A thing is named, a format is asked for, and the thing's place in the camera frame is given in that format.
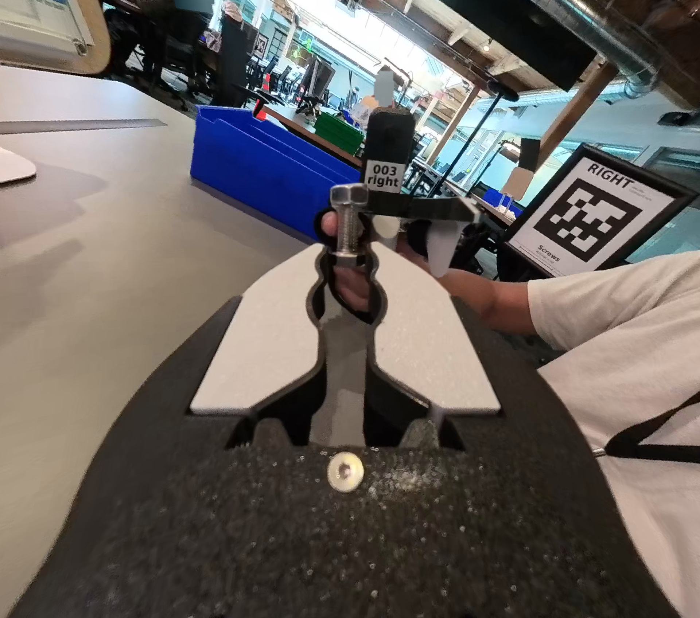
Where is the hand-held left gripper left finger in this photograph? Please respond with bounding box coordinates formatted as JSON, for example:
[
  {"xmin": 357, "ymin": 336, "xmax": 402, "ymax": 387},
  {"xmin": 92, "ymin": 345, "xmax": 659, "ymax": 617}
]
[{"xmin": 190, "ymin": 241, "xmax": 329, "ymax": 418}]

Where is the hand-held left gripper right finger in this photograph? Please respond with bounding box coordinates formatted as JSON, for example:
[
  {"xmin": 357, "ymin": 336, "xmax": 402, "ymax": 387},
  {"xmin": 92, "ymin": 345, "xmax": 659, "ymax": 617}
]
[{"xmin": 365, "ymin": 245, "xmax": 502, "ymax": 418}]

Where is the steel hex bolt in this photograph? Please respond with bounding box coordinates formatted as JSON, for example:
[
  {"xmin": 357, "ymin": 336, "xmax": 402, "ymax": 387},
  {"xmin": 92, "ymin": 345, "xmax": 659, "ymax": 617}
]
[{"xmin": 330, "ymin": 185, "xmax": 368, "ymax": 255}]

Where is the blue plastic bin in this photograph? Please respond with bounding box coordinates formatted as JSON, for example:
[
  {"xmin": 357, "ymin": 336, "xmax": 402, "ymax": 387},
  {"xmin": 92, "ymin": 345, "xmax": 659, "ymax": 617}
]
[{"xmin": 190, "ymin": 104, "xmax": 363, "ymax": 243}]

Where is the person's right forearm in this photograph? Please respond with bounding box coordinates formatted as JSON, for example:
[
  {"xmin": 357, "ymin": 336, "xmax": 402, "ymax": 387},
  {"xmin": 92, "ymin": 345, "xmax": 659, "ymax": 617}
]
[{"xmin": 437, "ymin": 268, "xmax": 534, "ymax": 336}]

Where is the person's right hand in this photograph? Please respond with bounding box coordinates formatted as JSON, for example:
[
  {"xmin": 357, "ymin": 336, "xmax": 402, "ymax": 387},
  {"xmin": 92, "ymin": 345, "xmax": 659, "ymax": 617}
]
[{"xmin": 320, "ymin": 212, "xmax": 455, "ymax": 313}]

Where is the green plastic crate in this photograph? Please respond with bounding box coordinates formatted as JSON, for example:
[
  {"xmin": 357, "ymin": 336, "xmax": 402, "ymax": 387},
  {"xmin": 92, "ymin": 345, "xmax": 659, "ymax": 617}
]
[{"xmin": 314, "ymin": 112, "xmax": 366, "ymax": 155}]

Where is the long wooden table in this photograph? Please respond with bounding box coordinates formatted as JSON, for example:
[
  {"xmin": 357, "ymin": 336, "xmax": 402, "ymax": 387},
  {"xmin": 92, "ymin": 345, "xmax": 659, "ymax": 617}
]
[{"xmin": 261, "ymin": 104, "xmax": 363, "ymax": 168}]

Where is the black boom stand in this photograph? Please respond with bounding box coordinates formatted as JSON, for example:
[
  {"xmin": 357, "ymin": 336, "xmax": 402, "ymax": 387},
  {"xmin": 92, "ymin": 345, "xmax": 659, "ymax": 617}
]
[{"xmin": 437, "ymin": 78, "xmax": 521, "ymax": 183}]

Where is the orange traffic cone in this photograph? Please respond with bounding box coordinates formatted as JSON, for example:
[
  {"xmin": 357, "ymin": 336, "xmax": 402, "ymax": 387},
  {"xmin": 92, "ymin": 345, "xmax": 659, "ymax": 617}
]
[{"xmin": 253, "ymin": 73, "xmax": 272, "ymax": 121}]

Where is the person in white shirt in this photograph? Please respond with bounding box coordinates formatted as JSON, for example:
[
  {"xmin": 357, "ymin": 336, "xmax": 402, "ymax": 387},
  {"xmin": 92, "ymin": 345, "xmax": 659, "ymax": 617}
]
[{"xmin": 528, "ymin": 254, "xmax": 700, "ymax": 618}]

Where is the black office chair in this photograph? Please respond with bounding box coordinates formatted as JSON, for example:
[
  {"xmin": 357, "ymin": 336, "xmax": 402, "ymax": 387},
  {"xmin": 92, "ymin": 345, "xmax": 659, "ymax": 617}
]
[{"xmin": 210, "ymin": 16, "xmax": 260, "ymax": 107}]

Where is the black lanyard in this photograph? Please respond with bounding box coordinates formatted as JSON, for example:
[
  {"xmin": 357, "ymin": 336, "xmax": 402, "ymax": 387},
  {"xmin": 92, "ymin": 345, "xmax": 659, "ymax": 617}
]
[{"xmin": 593, "ymin": 394, "xmax": 700, "ymax": 463}]

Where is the silver ventilation duct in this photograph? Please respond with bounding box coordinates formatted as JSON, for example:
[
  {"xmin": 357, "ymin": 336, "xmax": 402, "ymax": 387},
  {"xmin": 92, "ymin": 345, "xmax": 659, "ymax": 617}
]
[{"xmin": 432, "ymin": 0, "xmax": 660, "ymax": 95}]

